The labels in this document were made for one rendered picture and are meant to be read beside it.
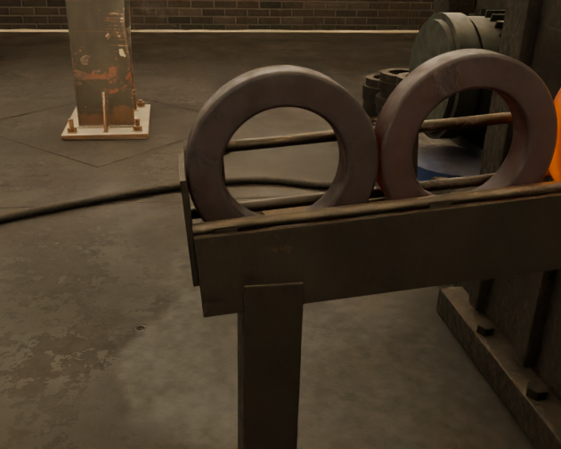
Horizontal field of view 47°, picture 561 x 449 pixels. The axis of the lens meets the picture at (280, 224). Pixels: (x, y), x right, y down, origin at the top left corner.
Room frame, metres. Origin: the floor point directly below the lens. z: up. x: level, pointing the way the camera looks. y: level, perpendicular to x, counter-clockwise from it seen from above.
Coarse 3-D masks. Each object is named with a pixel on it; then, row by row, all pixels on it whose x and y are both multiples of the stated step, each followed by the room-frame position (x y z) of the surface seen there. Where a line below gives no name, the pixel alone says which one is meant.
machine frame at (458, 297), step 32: (512, 0) 1.41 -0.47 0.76; (544, 0) 1.29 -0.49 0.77; (512, 32) 1.39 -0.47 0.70; (544, 32) 1.25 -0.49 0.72; (544, 64) 1.23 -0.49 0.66; (512, 128) 1.29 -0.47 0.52; (448, 288) 1.42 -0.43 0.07; (480, 288) 1.29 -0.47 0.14; (512, 288) 1.21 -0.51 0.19; (544, 288) 1.08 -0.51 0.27; (448, 320) 1.35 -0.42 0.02; (480, 320) 1.27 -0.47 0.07; (512, 320) 1.19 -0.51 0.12; (544, 320) 1.08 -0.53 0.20; (480, 352) 1.18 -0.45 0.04; (512, 352) 1.15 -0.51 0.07; (544, 352) 1.06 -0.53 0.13; (512, 384) 1.05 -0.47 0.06; (544, 384) 1.02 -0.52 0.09; (544, 416) 0.95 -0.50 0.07; (544, 448) 0.91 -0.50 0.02
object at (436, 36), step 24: (432, 24) 2.01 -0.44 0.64; (456, 24) 1.91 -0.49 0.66; (480, 24) 1.94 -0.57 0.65; (432, 48) 1.99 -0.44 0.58; (456, 48) 1.87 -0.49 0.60; (480, 48) 1.88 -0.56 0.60; (456, 96) 1.83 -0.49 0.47; (480, 96) 1.84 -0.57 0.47; (432, 144) 2.07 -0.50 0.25; (456, 144) 2.08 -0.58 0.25; (480, 144) 1.95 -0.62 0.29; (432, 192) 1.75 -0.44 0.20
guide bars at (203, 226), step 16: (464, 192) 0.58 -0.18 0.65; (480, 192) 0.58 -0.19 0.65; (496, 192) 0.58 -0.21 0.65; (512, 192) 0.59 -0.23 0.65; (528, 192) 0.59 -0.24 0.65; (544, 192) 0.59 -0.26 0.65; (320, 208) 0.56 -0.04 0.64; (336, 208) 0.56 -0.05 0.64; (352, 208) 0.56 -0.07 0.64; (368, 208) 0.56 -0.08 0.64; (384, 208) 0.56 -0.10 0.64; (400, 208) 0.57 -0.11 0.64; (416, 208) 0.57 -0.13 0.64; (192, 224) 0.54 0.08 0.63; (208, 224) 0.54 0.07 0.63; (224, 224) 0.54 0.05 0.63; (240, 224) 0.54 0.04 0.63; (256, 224) 0.54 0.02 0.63; (272, 224) 0.55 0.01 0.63
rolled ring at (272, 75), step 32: (224, 96) 0.56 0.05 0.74; (256, 96) 0.56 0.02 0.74; (288, 96) 0.57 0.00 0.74; (320, 96) 0.57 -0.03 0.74; (352, 96) 0.58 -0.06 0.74; (192, 128) 0.57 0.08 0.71; (224, 128) 0.56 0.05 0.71; (352, 128) 0.58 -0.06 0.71; (192, 160) 0.55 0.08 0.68; (352, 160) 0.58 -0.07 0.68; (192, 192) 0.55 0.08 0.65; (224, 192) 0.56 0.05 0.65; (352, 192) 0.58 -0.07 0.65; (288, 224) 0.57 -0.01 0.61
